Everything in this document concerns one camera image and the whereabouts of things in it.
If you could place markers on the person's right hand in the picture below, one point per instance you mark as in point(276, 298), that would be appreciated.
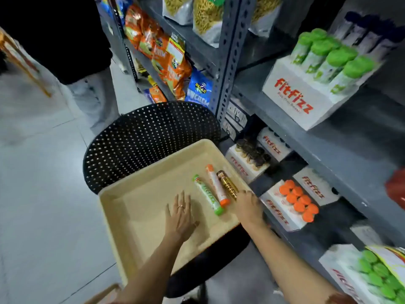
point(249, 209)

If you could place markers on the person's left hand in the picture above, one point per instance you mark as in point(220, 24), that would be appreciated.
point(178, 220)

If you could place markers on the person's left middle finger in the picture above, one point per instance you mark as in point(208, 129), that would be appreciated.
point(182, 201)

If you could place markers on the person's left little finger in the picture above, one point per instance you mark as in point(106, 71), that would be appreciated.
point(168, 211)

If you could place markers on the person's left thumb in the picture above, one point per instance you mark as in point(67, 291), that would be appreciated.
point(194, 225)

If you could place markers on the person's right fingers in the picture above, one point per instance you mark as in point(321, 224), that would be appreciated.
point(246, 195)

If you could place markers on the person's right forearm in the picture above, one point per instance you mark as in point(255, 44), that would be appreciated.
point(286, 265)

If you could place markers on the person's left forearm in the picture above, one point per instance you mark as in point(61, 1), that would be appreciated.
point(148, 270)

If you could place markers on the gold brown tablet tube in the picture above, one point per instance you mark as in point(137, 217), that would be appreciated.
point(227, 185)

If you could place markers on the green cap tablet tube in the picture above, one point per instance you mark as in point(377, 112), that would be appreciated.
point(208, 194)

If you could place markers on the beige plastic tray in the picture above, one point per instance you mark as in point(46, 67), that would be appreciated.
point(142, 202)

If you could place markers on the white box of brown tubes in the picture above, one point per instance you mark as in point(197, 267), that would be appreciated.
point(239, 167)

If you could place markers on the orange cap tablet tube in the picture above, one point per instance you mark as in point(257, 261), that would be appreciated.
point(217, 185)

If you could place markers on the white box of orange tubes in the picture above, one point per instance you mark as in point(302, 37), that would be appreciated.
point(277, 212)

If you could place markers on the cluster of brown cap tubes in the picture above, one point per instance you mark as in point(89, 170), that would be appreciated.
point(253, 151)

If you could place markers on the cluster of orange cap tubes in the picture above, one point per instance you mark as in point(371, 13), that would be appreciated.
point(299, 201)

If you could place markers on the black perforated chair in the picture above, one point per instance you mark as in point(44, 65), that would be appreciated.
point(145, 136)

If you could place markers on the white shelf price labels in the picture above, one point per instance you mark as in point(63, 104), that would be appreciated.
point(235, 117)

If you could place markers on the grey metal shelf rack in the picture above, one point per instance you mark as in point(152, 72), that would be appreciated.
point(332, 148)

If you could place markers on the small orange snack packet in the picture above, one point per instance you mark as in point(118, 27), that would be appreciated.
point(156, 93)

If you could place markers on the large white display box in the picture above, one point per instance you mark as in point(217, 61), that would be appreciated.
point(300, 98)

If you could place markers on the blue snack packet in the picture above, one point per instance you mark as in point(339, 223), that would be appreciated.
point(198, 88)

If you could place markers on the white box of green tubes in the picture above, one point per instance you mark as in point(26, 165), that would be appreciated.
point(341, 269)

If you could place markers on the red packet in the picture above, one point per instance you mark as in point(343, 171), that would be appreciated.
point(396, 188)

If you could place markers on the row of orange snack packets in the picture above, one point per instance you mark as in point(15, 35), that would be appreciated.
point(158, 50)

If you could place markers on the cluster of green cap tubes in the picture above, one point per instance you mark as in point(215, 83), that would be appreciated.
point(378, 275)

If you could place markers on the clear bag of yellow snacks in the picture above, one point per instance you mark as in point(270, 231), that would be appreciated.
point(207, 18)
point(264, 15)
point(177, 7)

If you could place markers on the orange wooden rack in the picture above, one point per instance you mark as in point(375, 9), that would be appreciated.
point(22, 60)

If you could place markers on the wooden frame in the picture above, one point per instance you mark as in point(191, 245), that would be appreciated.
point(104, 294)

